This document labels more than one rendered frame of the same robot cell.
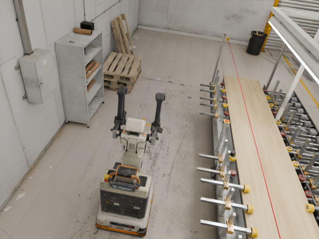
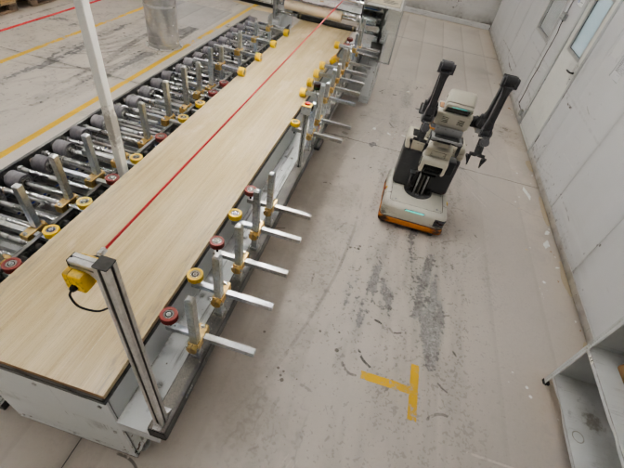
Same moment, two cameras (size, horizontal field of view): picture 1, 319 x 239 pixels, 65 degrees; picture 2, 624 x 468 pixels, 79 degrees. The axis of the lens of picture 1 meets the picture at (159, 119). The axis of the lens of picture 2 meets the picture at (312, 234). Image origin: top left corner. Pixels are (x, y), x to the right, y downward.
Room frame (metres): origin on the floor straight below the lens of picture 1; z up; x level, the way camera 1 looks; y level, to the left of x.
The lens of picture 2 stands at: (5.16, -0.47, 2.43)
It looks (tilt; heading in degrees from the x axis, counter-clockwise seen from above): 44 degrees down; 184
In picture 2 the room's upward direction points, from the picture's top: 11 degrees clockwise
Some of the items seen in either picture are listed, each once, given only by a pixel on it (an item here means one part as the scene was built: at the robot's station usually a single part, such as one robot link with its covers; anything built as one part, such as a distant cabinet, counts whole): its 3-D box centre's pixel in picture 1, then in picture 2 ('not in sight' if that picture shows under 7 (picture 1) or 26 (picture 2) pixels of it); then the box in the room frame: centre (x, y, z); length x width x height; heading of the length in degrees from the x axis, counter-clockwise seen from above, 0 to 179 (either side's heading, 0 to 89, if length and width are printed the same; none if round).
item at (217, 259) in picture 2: (215, 87); (218, 288); (4.09, -0.94, 0.90); 0.04 x 0.04 x 0.48; 87
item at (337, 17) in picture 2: not in sight; (328, 13); (-0.54, -1.21, 1.05); 1.43 x 0.12 x 0.12; 87
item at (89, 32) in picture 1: (82, 31); not in sight; (4.10, 1.48, 1.59); 0.30 x 0.08 x 0.08; 87
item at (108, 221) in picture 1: (122, 224); not in sight; (1.60, 0.26, 0.23); 0.41 x 0.02 x 0.08; 87
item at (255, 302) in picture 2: (211, 91); (232, 294); (4.05, -0.88, 0.82); 0.43 x 0.03 x 0.04; 87
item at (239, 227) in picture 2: (215, 95); (239, 256); (3.84, -0.92, 0.88); 0.04 x 0.04 x 0.48; 87
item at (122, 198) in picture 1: (126, 189); (428, 159); (1.84, 0.27, 0.59); 0.55 x 0.34 x 0.83; 87
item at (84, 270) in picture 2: (220, 60); (131, 357); (4.65, -1.01, 1.20); 0.15 x 0.12 x 1.00; 177
